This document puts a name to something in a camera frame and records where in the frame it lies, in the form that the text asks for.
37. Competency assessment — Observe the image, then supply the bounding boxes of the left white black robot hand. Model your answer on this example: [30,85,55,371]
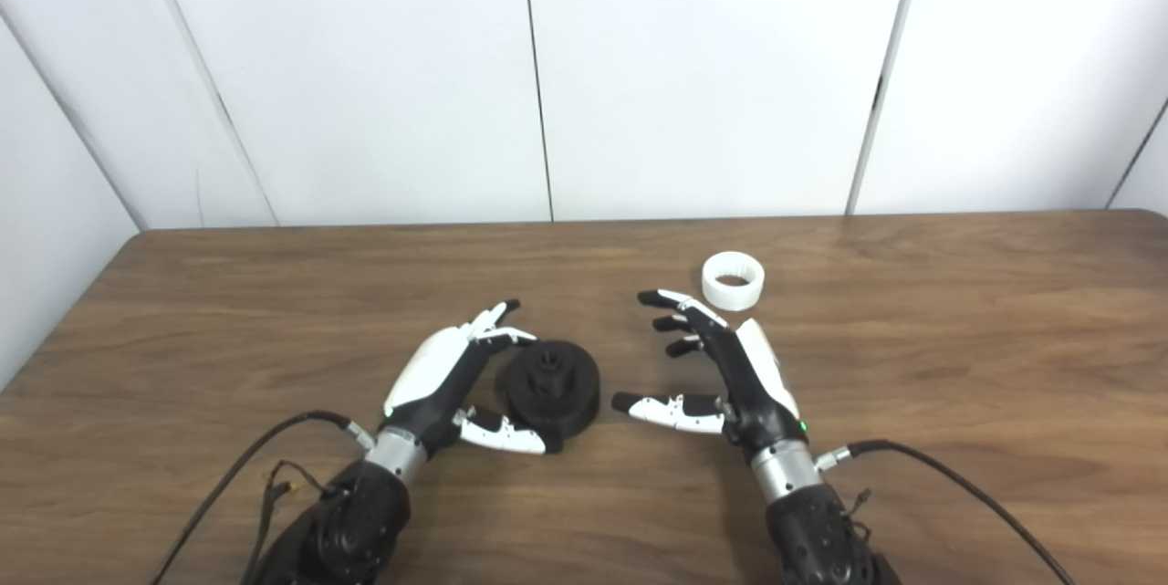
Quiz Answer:
[381,298,564,458]

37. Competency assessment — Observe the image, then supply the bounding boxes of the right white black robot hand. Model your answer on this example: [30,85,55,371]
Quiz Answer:
[611,289,811,463]

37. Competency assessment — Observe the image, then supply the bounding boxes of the white toothed plastic ring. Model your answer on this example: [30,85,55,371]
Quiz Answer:
[701,251,766,311]

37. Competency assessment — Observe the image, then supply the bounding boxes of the round black plastic part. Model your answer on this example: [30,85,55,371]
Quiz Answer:
[504,340,601,440]

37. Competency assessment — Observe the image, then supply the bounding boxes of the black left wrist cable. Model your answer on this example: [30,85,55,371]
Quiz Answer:
[151,411,375,585]

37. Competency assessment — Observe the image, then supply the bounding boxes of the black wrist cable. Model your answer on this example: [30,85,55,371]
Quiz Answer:
[815,439,1078,585]
[151,411,375,585]

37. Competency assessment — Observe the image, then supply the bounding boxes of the thin right arm wires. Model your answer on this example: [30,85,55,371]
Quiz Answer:
[844,487,874,533]

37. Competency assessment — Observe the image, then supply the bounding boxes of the thin arm wires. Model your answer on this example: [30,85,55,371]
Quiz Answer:
[258,460,337,560]
[844,487,874,533]

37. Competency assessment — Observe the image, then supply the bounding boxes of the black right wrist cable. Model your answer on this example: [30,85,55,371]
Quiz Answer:
[815,439,1078,585]

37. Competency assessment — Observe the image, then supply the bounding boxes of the thin left arm wires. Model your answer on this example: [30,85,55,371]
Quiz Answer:
[258,460,337,560]

